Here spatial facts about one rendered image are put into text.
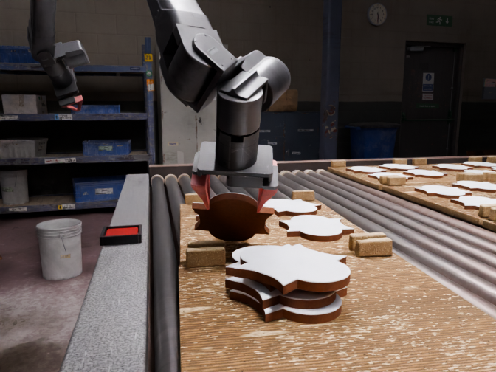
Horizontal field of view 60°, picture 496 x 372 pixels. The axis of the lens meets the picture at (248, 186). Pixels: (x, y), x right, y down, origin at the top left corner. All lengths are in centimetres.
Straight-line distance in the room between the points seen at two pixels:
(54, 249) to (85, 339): 270
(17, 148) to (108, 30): 175
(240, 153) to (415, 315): 28
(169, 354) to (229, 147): 26
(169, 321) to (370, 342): 23
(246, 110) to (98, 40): 520
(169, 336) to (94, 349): 8
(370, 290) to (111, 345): 32
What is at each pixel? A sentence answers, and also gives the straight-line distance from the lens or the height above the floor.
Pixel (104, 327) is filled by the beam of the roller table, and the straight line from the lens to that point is 56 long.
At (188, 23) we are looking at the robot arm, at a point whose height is 127.
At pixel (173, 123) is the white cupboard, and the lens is 513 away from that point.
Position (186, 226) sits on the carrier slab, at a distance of 87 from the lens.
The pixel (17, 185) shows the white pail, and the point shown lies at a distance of 526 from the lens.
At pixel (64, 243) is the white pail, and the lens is 322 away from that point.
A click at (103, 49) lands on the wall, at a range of 568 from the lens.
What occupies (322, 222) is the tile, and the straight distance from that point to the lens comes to 86.
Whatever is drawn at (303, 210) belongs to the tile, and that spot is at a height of 95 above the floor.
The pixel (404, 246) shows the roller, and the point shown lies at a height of 91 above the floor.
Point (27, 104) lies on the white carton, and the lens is 515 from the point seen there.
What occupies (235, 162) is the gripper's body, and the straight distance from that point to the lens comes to 57.
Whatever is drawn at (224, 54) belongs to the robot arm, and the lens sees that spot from 55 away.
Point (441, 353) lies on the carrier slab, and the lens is 48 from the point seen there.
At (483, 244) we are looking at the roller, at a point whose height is 92.
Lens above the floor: 117
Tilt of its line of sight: 10 degrees down
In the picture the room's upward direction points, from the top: straight up
